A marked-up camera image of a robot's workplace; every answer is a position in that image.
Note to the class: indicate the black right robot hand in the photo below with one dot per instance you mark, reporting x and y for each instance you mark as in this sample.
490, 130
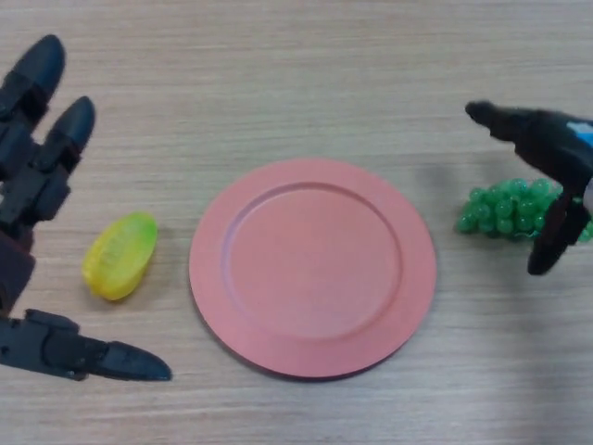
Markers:
551, 143

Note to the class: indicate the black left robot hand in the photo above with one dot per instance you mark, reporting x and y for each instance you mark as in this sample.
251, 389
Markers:
25, 185

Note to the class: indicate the green grape bunch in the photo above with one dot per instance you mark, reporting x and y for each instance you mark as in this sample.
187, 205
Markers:
505, 208

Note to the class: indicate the pink round plate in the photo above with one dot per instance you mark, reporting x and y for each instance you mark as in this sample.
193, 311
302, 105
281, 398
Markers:
312, 269

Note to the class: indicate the yellow green starfruit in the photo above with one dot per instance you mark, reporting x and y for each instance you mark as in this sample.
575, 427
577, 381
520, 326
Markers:
118, 255

